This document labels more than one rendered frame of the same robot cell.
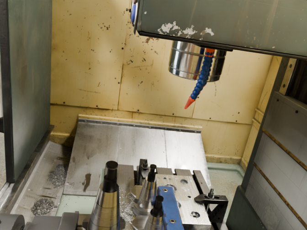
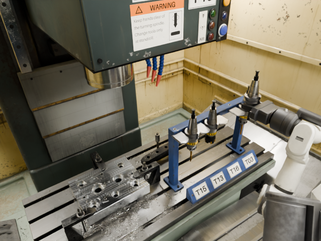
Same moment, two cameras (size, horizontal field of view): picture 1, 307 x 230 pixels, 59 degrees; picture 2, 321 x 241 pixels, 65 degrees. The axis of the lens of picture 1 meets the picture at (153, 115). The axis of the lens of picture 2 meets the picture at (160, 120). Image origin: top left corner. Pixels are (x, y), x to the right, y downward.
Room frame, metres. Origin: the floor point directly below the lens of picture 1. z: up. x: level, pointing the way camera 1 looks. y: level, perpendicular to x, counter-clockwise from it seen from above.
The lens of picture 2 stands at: (0.99, 0.69, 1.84)
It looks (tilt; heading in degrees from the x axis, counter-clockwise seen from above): 34 degrees down; 246
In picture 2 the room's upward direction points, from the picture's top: 2 degrees counter-clockwise
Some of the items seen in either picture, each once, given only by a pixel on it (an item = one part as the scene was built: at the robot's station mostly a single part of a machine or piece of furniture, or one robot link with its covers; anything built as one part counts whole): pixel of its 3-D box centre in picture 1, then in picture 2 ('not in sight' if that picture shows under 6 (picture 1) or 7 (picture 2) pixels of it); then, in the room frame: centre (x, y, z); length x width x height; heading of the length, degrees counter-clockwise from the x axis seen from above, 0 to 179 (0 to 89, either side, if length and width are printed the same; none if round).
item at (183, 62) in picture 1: (197, 55); (108, 62); (0.82, -0.10, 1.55); 0.16 x 0.16 x 0.12
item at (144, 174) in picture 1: (143, 173); (80, 221); (1.04, 0.00, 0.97); 0.13 x 0.03 x 0.15; 9
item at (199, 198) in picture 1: (209, 204); (99, 164); (0.90, -0.28, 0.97); 0.13 x 0.03 x 0.15; 99
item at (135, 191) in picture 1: (144, 192); (181, 138); (0.58, -0.01, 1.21); 0.07 x 0.05 x 0.01; 99
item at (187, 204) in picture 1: (171, 201); (108, 187); (0.89, -0.12, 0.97); 0.29 x 0.23 x 0.05; 9
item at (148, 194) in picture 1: (149, 190); (192, 124); (0.53, -0.02, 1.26); 0.04 x 0.04 x 0.07
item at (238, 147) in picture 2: not in sight; (239, 126); (0.16, -0.14, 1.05); 0.10 x 0.05 x 0.30; 99
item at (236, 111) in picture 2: not in sight; (237, 112); (0.26, -0.06, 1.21); 0.07 x 0.05 x 0.01; 99
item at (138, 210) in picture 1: (145, 206); (192, 133); (0.53, -0.02, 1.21); 0.06 x 0.06 x 0.03
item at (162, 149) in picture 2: not in sight; (161, 154); (0.57, -0.25, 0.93); 0.26 x 0.05 x 0.06; 14
